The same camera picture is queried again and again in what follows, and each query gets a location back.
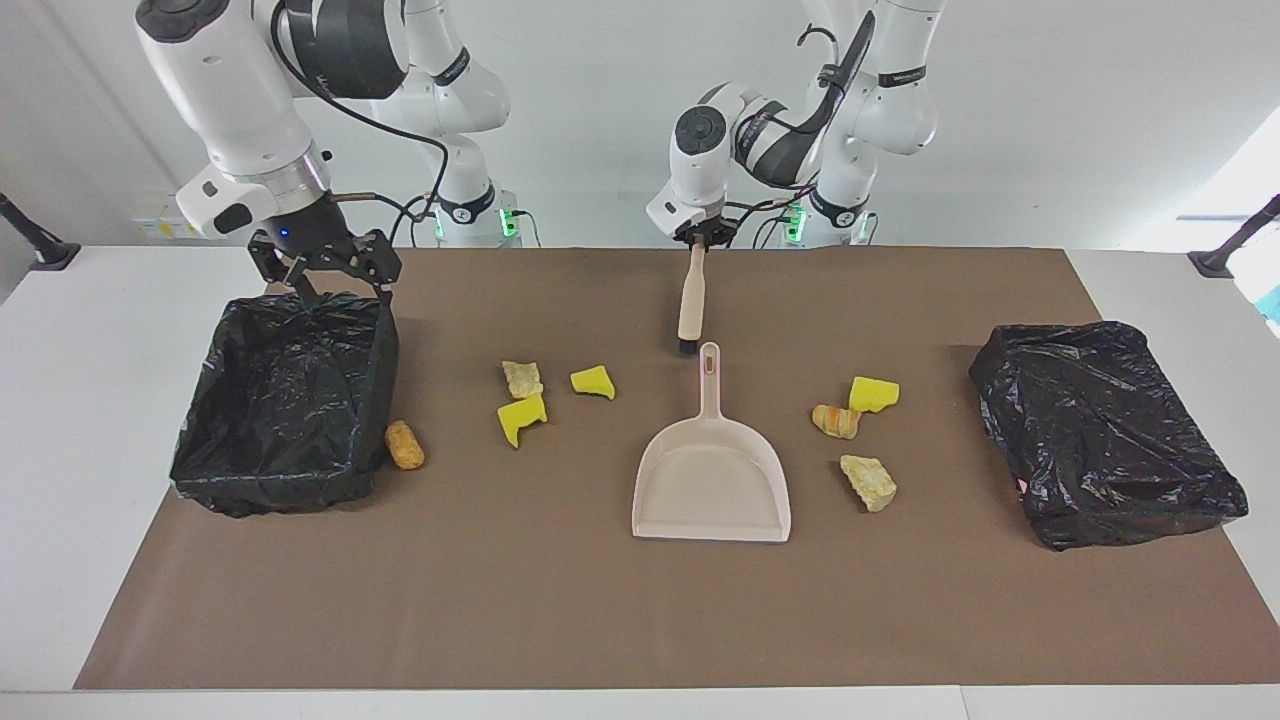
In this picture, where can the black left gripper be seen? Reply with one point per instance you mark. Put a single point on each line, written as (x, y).
(708, 228)

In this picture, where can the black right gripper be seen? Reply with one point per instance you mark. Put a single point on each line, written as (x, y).
(305, 235)

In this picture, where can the pink hand brush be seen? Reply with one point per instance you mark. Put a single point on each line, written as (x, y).
(692, 300)

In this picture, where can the curved-edge yellow sponge piece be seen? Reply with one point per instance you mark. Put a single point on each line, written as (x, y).
(592, 381)

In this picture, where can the brown oval bread piece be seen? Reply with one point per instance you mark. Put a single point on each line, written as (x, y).
(404, 446)

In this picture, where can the orange striped croissant piece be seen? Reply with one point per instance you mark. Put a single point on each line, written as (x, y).
(836, 422)

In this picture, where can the yellow sponge wedge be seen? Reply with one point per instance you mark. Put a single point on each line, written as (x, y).
(872, 394)

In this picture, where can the pale beige rock-like chunk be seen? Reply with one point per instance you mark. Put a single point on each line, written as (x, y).
(522, 380)

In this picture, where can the notched yellow sponge piece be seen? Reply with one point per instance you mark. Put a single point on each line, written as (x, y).
(515, 425)

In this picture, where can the pink plastic dustpan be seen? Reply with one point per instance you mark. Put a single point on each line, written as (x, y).
(710, 490)

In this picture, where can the tan rock-like chunk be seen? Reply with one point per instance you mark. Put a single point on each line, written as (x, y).
(870, 483)

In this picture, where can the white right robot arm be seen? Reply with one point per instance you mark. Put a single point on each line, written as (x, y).
(230, 90)

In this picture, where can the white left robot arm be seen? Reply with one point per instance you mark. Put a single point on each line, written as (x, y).
(690, 180)

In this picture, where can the open bin with black bag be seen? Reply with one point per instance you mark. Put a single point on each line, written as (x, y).
(280, 400)

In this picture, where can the bin wrapped in black bag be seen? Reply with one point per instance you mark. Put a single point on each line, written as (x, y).
(1100, 430)

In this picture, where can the black clamp stand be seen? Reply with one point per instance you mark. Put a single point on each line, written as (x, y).
(40, 245)
(1235, 245)

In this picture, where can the brown table mat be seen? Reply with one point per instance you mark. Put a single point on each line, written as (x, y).
(600, 620)

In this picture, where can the teal object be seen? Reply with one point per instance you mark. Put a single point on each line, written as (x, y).
(1273, 303)

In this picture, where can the white wall socket strip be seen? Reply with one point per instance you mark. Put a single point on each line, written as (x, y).
(155, 225)

